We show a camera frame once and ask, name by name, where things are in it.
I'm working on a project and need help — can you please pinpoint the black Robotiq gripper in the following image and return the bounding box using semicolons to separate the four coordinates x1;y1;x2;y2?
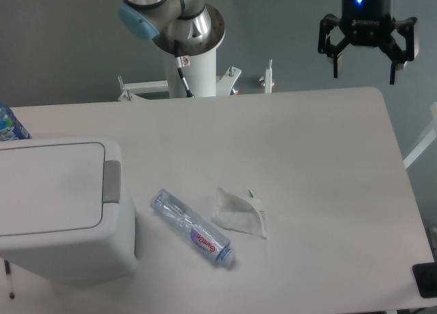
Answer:
318;0;419;85

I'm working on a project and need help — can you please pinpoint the white push-button trash can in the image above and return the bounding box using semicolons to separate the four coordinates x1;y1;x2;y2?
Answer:
1;136;138;282

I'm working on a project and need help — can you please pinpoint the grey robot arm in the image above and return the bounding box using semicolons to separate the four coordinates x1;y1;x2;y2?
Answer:
117;0;419;84

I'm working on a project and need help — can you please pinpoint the white right base leg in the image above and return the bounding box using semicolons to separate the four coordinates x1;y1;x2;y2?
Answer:
259;59;276;94

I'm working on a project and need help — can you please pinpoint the white base leg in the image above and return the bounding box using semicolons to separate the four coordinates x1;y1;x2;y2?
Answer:
117;75;169;102
259;59;276;94
216;66;242;96

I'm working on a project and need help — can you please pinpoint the white middle base leg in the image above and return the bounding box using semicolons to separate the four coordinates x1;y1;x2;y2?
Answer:
216;66;242;96

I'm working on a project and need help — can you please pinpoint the crumpled white plastic wrapper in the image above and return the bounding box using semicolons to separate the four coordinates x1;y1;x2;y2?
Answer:
211;188;268;240

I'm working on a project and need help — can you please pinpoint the white left base leg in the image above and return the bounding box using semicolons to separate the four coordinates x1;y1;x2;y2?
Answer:
117;75;169;102

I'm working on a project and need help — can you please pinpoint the black device at table edge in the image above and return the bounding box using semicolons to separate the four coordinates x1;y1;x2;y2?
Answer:
412;262;436;299

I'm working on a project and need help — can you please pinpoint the clear plastic water bottle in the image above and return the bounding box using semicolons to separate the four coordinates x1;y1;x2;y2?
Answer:
150;189;236;269

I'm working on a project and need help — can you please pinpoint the blue labelled drink bottle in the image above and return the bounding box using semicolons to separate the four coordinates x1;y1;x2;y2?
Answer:
1;103;31;141

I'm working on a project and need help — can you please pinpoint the black and white pen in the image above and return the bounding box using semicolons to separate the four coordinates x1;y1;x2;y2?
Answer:
3;260;15;300

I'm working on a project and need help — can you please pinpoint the white frame at right edge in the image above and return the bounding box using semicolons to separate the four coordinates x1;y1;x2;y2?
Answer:
403;102;437;169

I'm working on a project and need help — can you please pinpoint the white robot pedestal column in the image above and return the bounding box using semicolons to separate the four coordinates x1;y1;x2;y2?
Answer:
163;41;216;98

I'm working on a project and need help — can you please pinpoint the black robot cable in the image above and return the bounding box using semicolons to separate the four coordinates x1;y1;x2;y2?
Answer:
173;39;195;98

